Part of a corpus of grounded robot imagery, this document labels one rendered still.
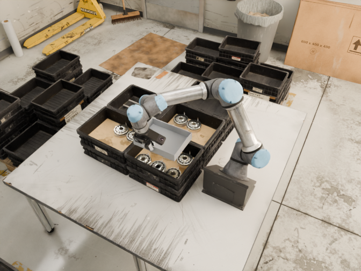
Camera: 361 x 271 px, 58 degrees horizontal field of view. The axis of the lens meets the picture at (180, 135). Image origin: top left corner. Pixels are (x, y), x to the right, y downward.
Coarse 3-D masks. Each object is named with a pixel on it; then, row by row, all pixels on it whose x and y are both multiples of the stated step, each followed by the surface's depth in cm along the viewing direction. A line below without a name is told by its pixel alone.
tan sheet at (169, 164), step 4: (144, 148) 215; (140, 152) 213; (144, 152) 213; (148, 152) 213; (152, 156) 210; (156, 156) 210; (160, 156) 210; (152, 160) 208; (156, 160) 208; (160, 160) 208; (164, 160) 208; (176, 160) 207; (168, 164) 205; (172, 164) 205; (176, 164) 205; (180, 168) 203; (184, 168) 203
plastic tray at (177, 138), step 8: (152, 120) 197; (160, 120) 194; (152, 128) 196; (160, 128) 196; (168, 128) 194; (176, 128) 190; (168, 136) 191; (176, 136) 191; (184, 136) 191; (136, 144) 186; (168, 144) 186; (176, 144) 186; (184, 144) 182; (160, 152) 179; (168, 152) 176; (176, 152) 176
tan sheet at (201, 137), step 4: (172, 120) 234; (188, 120) 234; (172, 124) 231; (180, 128) 228; (184, 128) 228; (204, 128) 228; (208, 128) 228; (192, 132) 225; (196, 132) 225; (200, 132) 225; (204, 132) 225; (208, 132) 225; (212, 132) 225; (192, 136) 223; (196, 136) 223; (200, 136) 222; (204, 136) 222; (208, 136) 222; (192, 140) 220; (196, 140) 220; (200, 140) 220; (204, 140) 220; (200, 144) 217; (204, 144) 217
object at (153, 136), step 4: (148, 132) 166; (152, 132) 166; (156, 132) 167; (144, 136) 166; (148, 136) 165; (152, 136) 166; (156, 136) 166; (160, 136) 167; (152, 140) 167; (156, 140) 166; (160, 140) 166; (164, 140) 167; (160, 144) 167
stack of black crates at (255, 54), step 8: (224, 40) 359; (232, 40) 367; (240, 40) 363; (248, 40) 360; (224, 48) 347; (232, 48) 366; (240, 48) 366; (248, 48) 366; (256, 48) 362; (224, 56) 353; (232, 56) 348; (240, 56) 345; (248, 56) 342; (256, 56) 354; (224, 64) 360; (232, 64) 355; (240, 64) 349
